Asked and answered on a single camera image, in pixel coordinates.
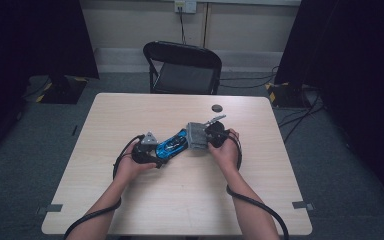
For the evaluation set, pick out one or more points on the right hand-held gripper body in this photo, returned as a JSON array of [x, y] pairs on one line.
[[217, 135]]

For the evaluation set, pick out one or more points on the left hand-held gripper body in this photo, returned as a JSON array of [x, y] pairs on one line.
[[143, 153]]

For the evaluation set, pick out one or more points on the grey cloth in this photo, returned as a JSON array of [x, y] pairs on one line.
[[196, 135]]

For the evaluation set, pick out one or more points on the blue toy car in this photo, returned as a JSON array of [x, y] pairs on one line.
[[171, 145]]

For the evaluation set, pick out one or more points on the person's left hand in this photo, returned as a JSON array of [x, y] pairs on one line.
[[128, 170]]

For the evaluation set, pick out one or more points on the person's right hand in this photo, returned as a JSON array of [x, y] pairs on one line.
[[228, 155]]

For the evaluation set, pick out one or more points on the round grey table grommet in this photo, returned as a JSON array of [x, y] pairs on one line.
[[217, 108]]

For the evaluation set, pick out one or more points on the black folding chair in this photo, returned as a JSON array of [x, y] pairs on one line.
[[183, 78]]

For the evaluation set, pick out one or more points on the small black floor object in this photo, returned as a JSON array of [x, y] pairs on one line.
[[74, 130]]

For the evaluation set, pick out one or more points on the black stand base striped tape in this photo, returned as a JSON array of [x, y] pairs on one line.
[[63, 93], [286, 96]]

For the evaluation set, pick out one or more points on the grey tape strip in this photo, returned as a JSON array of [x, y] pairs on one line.
[[51, 208], [301, 205]]

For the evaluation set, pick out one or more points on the dark curtain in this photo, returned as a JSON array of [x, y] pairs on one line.
[[30, 33], [346, 50]]

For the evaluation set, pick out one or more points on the vertical wall conduit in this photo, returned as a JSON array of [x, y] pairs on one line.
[[206, 23]]

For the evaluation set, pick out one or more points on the white wall socket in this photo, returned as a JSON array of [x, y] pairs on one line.
[[188, 6]]

